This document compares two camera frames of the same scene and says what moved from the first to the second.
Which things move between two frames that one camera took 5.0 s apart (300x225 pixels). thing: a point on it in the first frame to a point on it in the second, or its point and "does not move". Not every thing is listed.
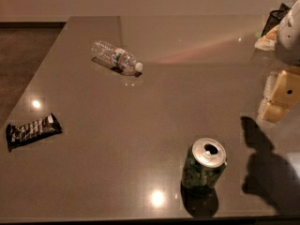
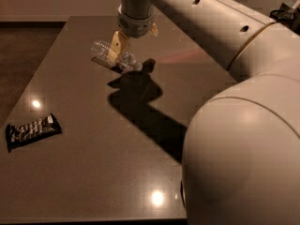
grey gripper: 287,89 to 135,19
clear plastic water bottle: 116,58 does not move
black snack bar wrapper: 34,130 does not move
